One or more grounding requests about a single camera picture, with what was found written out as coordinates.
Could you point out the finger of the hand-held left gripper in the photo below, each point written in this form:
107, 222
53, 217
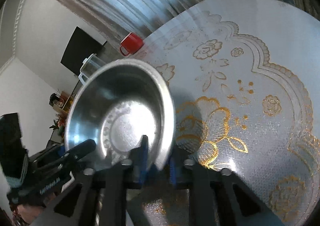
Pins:
50, 156
82, 147

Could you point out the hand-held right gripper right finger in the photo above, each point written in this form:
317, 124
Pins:
172, 171

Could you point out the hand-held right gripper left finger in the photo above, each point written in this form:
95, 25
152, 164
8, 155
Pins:
141, 163

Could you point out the stainless steel bowl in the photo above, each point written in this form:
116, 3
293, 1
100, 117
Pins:
120, 106

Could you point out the wooden desktop shelf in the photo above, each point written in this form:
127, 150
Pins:
62, 103

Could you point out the red mug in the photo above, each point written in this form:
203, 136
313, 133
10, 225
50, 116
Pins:
131, 42

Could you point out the gold floral table cover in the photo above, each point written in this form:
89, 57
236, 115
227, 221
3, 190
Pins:
250, 78

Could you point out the black wall television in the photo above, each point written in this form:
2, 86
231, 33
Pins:
80, 51

